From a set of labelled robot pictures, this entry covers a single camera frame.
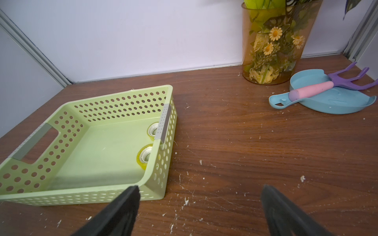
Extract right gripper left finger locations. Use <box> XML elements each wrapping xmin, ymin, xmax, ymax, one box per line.
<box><xmin>73</xmin><ymin>185</ymin><xmax>140</xmax><ymax>236</ymax></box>

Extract clear amber tape roll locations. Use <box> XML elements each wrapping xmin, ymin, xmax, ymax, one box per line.
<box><xmin>147</xmin><ymin>122</ymin><xmax>158</xmax><ymax>141</ymax></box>

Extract amber vase with flowers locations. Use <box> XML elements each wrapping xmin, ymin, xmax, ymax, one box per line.
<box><xmin>242</xmin><ymin>1</ymin><xmax>322</xmax><ymax>85</ymax></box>

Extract green leafy plant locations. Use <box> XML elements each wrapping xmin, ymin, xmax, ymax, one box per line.
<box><xmin>244</xmin><ymin>0</ymin><xmax>361</xmax><ymax>17</ymax></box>

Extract green perforated storage basket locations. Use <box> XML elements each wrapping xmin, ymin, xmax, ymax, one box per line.
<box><xmin>1</xmin><ymin>85</ymin><xmax>178</xmax><ymax>206</ymax></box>

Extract yellow tape roll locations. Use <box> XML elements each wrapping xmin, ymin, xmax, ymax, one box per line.
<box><xmin>136</xmin><ymin>144</ymin><xmax>153</xmax><ymax>171</ymax></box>

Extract pink purple toy rake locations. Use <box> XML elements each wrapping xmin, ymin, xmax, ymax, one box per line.
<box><xmin>288</xmin><ymin>62</ymin><xmax>378</xmax><ymax>101</ymax></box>

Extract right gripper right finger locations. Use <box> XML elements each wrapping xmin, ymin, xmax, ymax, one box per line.
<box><xmin>261</xmin><ymin>185</ymin><xmax>333</xmax><ymax>236</ymax></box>

